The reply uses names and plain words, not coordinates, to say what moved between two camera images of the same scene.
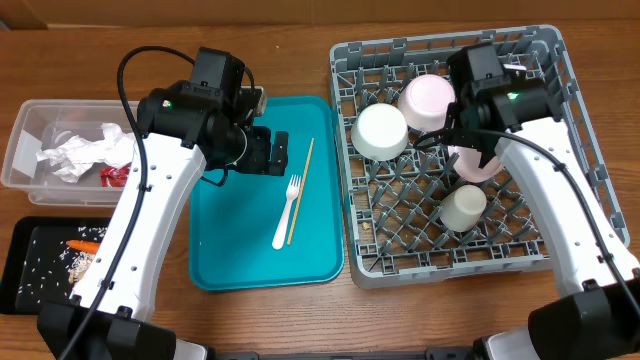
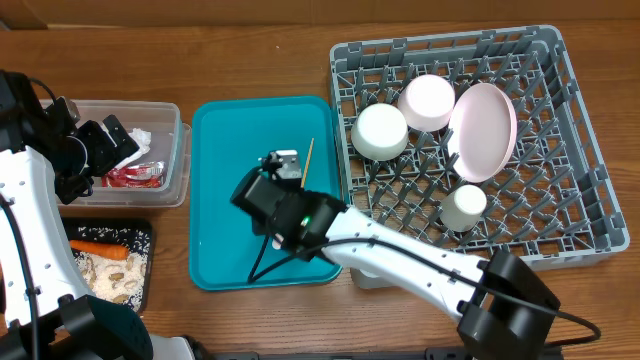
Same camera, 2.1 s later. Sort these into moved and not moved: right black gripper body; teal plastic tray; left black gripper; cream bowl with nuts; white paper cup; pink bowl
Moved: right black gripper body; left black gripper
Not moved: cream bowl with nuts; teal plastic tray; white paper cup; pink bowl
